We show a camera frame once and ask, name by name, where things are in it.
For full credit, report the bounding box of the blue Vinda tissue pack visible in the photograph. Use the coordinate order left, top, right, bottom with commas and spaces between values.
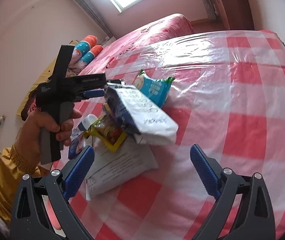
68, 131, 93, 160

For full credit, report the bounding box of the grey white mailer bag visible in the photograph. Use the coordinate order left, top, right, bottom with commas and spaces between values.
85, 138, 159, 201

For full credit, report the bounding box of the yellow snack bag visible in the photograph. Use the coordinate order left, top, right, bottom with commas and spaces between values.
84, 115, 127, 152

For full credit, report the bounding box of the blue puppy wipes pack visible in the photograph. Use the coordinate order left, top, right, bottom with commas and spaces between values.
133, 69, 175, 108

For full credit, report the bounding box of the yellow sleeve forearm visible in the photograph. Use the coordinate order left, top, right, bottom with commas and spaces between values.
0, 144, 49, 228

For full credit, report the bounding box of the orange trash bin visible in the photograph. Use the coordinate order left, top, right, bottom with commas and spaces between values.
43, 196, 62, 230

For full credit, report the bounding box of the person's left hand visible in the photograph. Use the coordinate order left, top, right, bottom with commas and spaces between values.
14, 108, 83, 163

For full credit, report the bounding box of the yellow headboard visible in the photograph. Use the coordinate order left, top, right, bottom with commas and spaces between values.
16, 39, 80, 118

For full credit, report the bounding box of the rolled colourful quilt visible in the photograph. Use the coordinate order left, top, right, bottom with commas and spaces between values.
66, 35, 103, 77

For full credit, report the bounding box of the pink love you bedspread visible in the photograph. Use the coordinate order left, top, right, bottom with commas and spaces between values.
80, 14, 194, 75

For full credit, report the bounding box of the grey curtain left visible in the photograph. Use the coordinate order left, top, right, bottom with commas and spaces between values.
73, 0, 114, 38

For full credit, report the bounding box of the red white checkered tablecloth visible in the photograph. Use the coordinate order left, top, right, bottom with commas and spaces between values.
71, 30, 285, 239

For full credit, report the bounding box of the brown wooden cabinet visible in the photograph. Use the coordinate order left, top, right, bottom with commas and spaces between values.
207, 0, 254, 30

